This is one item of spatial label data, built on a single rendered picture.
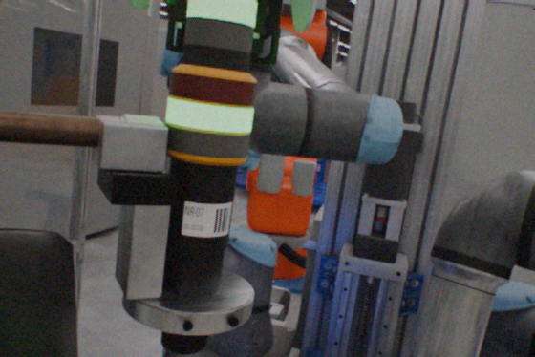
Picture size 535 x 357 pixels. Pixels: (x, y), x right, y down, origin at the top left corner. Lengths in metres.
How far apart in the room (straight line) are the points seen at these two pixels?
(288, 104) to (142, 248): 0.30
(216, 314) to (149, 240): 0.05
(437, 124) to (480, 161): 0.99
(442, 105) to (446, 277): 0.53
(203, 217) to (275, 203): 3.94
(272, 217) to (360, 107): 3.69
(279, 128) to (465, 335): 0.33
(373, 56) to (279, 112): 0.64
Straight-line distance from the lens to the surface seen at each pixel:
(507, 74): 2.13
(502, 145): 2.14
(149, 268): 0.27
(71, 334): 0.41
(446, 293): 0.68
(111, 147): 0.25
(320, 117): 0.54
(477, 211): 0.67
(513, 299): 1.04
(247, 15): 0.27
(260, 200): 4.19
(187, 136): 0.26
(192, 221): 0.27
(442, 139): 1.15
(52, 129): 0.25
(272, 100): 0.53
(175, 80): 0.27
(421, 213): 1.17
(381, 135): 0.56
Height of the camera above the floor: 1.58
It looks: 10 degrees down
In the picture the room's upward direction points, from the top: 8 degrees clockwise
